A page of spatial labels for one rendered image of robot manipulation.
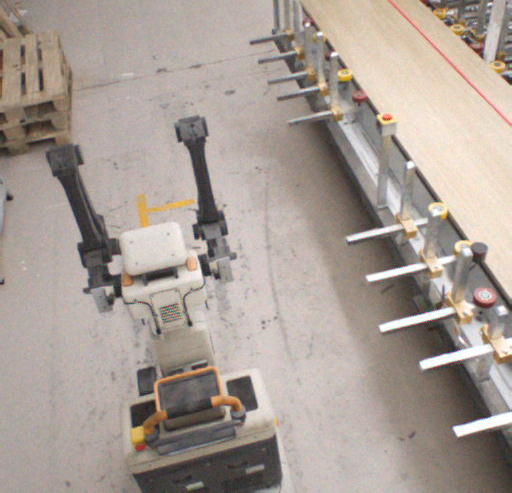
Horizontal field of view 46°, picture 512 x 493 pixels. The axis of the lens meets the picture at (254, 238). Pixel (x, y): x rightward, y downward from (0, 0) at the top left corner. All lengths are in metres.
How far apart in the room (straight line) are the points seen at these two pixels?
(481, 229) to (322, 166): 1.96
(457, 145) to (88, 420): 2.31
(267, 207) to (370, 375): 1.45
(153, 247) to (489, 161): 1.71
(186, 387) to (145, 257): 0.49
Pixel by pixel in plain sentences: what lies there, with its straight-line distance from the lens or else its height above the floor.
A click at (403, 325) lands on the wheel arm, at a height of 0.86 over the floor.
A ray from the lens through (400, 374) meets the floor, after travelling 3.26.
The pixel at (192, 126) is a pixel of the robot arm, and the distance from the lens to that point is 2.06.
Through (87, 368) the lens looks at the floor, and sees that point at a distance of 3.51.
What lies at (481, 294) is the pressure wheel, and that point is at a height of 0.90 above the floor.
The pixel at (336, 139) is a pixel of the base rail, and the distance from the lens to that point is 3.49.
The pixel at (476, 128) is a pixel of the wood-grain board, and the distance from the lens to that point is 3.27.
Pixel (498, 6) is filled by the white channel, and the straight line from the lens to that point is 3.75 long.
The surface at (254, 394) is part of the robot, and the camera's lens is 2.25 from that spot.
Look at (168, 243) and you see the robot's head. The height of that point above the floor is 1.35.
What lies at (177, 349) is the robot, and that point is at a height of 0.84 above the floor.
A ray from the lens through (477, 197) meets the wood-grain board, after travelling 2.85.
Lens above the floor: 2.73
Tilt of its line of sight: 44 degrees down
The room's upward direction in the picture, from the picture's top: 8 degrees counter-clockwise
